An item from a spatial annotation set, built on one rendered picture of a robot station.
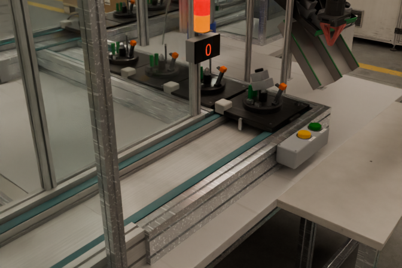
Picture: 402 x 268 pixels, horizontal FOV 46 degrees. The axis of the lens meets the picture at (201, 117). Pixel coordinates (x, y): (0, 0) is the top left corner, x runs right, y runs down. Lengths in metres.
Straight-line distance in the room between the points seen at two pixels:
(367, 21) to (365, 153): 4.18
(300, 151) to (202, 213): 0.38
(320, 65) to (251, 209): 0.75
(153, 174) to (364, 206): 0.60
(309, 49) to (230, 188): 0.77
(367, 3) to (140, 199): 4.75
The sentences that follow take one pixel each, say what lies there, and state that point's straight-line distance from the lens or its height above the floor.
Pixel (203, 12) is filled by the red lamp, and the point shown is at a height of 1.32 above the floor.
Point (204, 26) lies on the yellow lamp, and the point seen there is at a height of 1.28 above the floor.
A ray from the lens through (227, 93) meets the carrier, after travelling 1.76.
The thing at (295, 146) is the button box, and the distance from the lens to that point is 1.46.
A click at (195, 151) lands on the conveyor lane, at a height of 0.92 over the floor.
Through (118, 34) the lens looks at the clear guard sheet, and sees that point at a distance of 1.30.
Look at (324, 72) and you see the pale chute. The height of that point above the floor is 1.02.
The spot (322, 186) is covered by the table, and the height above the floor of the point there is 0.86.
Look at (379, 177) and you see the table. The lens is 1.57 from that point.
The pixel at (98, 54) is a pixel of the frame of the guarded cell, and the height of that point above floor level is 1.42.
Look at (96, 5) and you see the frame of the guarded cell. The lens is 0.78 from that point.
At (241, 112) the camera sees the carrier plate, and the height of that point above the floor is 0.97.
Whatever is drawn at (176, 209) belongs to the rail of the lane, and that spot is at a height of 0.96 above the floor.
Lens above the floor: 1.67
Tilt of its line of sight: 26 degrees down
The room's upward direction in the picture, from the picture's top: straight up
